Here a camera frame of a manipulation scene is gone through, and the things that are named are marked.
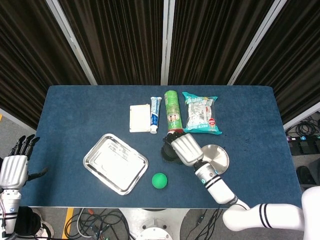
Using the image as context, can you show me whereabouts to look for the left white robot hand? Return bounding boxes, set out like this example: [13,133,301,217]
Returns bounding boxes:
[0,134,49,189]

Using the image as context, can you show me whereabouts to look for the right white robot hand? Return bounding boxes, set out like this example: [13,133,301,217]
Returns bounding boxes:
[163,131,205,167]

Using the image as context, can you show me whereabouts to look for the black cylindrical jar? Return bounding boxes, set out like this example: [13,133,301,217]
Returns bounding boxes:
[159,140,184,165]

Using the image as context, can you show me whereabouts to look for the green ball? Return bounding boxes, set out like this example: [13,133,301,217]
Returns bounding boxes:
[151,172,168,189]

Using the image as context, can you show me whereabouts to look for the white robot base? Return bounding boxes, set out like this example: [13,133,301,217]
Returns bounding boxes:
[119,208,188,240]

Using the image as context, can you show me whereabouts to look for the round steel plate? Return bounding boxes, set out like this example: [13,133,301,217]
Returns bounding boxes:
[201,144,230,175]

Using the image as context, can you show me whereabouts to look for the teal snack bag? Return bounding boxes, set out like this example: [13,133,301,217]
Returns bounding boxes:
[181,91,223,136]

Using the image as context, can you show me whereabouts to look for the green chips can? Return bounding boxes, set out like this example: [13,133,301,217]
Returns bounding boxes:
[164,90,184,134]

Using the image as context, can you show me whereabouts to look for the white blue toothpaste tube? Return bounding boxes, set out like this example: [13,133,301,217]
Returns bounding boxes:
[149,96,162,135]

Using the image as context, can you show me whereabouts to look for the black trouser leg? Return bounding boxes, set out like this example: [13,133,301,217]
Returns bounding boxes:
[14,206,41,236]

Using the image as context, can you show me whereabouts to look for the flat white box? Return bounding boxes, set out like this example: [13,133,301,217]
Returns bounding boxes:
[129,103,152,133]

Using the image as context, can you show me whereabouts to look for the white sneaker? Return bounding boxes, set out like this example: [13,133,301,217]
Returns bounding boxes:
[33,216,55,238]

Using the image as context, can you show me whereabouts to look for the rectangular steel tray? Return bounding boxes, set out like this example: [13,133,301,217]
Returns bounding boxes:
[82,133,149,196]

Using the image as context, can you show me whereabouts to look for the blue table cloth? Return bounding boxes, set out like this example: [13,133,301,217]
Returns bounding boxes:
[19,85,306,209]

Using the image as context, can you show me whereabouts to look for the dark brown curtain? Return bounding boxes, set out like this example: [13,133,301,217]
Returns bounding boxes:
[234,0,320,123]
[58,0,166,86]
[0,0,91,130]
[168,0,276,86]

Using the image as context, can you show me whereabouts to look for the black power strip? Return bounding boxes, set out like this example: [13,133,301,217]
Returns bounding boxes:
[286,134,320,143]

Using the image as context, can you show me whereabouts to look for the black floor cable bundle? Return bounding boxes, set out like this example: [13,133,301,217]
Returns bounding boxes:
[66,209,131,240]
[189,208,226,240]

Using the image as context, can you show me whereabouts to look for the white floor cable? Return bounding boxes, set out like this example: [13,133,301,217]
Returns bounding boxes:
[76,208,101,239]

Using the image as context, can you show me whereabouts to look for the white partition post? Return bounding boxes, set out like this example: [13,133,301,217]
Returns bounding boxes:
[160,0,176,86]
[227,0,288,86]
[46,0,98,86]

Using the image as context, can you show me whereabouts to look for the black coiled cables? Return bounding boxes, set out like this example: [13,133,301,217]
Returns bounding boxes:
[294,116,320,137]

